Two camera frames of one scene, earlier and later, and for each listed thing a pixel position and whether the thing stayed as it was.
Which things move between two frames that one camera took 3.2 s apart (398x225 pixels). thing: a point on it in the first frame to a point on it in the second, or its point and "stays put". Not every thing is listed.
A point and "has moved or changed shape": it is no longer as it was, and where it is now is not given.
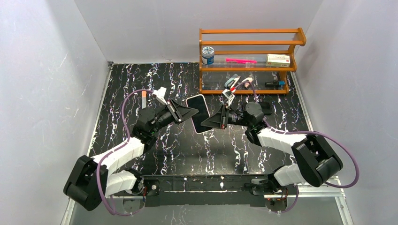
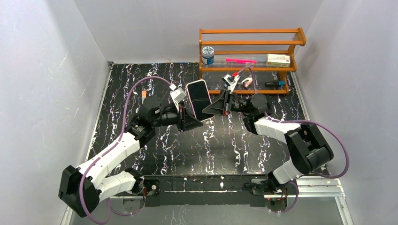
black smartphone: x=199 y=103 has moved or changed shape
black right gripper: x=224 y=116 to x=226 y=103
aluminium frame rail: x=324 y=191 stays put
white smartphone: x=199 y=102 has moved or changed shape
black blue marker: x=274 y=84 stays put
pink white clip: x=247 y=84 stays put
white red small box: x=278 y=60 stays put
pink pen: x=241 y=60 stays put
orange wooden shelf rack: x=254 y=61 stays put
